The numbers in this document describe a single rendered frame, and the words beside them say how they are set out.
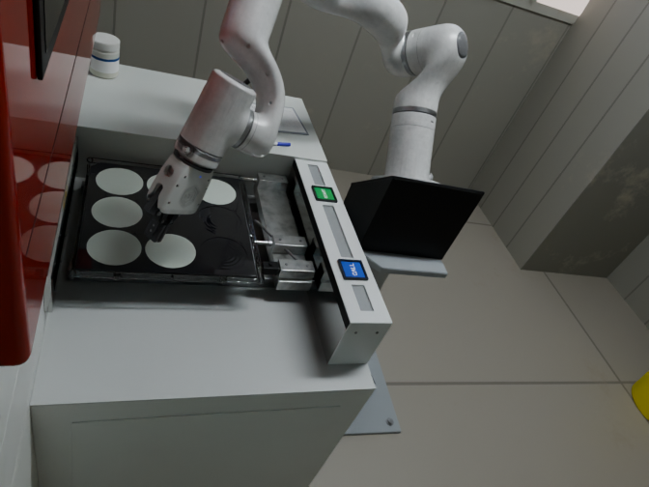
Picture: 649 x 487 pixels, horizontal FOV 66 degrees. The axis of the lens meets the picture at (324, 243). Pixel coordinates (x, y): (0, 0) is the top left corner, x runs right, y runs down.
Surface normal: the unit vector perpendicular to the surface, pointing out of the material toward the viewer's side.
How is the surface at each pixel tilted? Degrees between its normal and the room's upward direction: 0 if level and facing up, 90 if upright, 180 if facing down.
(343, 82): 90
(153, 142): 90
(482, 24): 90
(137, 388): 0
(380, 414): 0
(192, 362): 0
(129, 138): 90
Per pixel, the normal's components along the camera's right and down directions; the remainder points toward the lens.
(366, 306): 0.31, -0.72
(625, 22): -0.93, -0.10
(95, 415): 0.23, 0.69
